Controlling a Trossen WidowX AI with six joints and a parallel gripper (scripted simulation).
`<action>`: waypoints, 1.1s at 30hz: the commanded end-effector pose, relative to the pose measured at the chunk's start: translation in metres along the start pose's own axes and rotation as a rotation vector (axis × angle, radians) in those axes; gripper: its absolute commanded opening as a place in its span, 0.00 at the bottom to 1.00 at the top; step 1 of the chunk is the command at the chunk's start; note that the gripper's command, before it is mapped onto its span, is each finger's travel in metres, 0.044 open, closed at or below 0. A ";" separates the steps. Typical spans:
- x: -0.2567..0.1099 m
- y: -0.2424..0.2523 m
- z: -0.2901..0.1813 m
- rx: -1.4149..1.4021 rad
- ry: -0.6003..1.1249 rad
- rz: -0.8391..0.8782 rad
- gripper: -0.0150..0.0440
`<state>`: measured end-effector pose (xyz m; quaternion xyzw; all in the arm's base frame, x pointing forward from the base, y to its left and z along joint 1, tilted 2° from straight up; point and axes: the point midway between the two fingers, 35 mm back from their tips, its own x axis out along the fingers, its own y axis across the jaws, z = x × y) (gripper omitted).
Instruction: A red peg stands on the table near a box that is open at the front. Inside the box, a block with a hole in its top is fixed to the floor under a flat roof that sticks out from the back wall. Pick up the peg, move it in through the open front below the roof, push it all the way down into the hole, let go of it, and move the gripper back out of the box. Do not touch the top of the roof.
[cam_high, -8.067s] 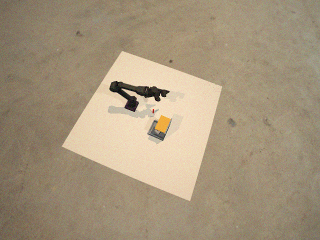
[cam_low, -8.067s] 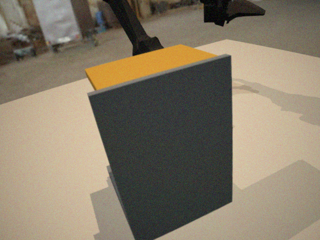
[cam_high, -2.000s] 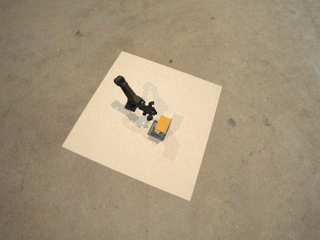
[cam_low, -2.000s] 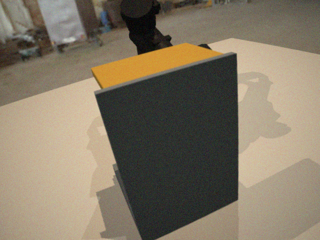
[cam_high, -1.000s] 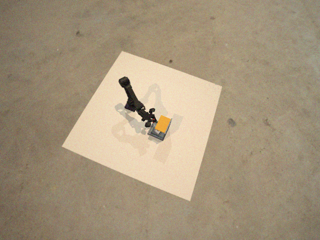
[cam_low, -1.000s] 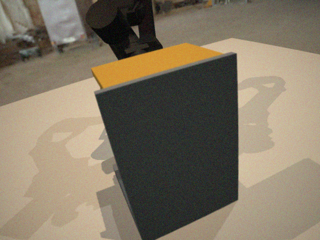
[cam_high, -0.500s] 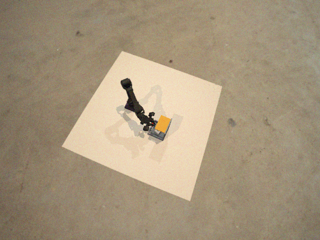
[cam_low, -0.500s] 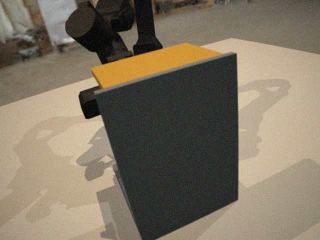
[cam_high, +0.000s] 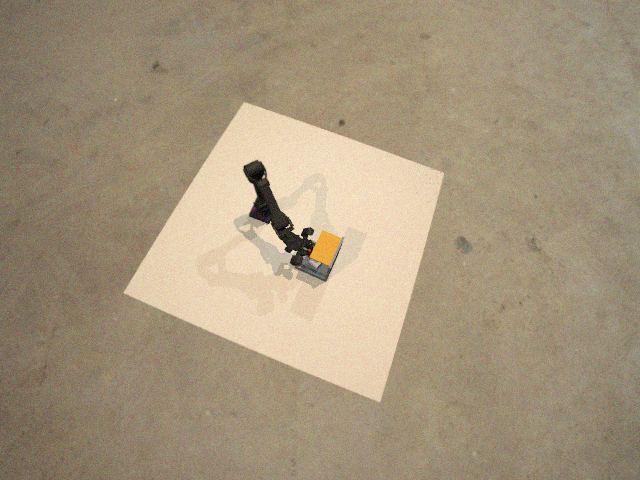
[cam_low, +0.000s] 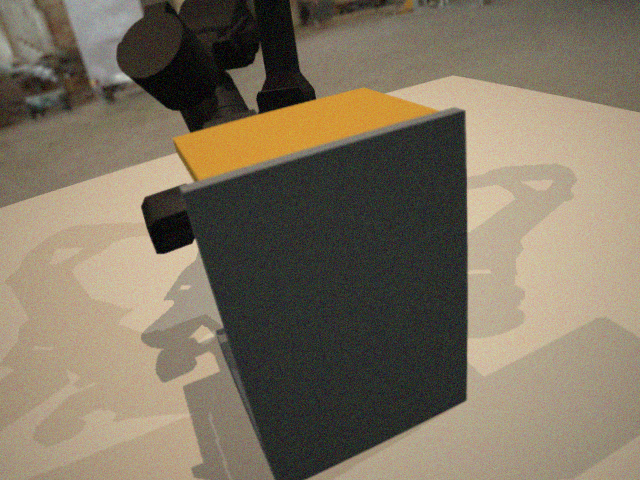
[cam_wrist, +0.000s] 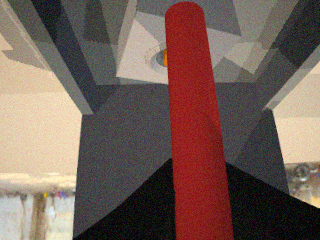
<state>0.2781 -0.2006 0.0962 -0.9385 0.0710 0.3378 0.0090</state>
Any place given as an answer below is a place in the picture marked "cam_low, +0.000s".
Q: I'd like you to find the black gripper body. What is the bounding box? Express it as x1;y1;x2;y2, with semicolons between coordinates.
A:
141;106;258;254

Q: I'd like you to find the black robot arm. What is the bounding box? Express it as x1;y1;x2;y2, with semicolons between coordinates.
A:
116;0;316;133

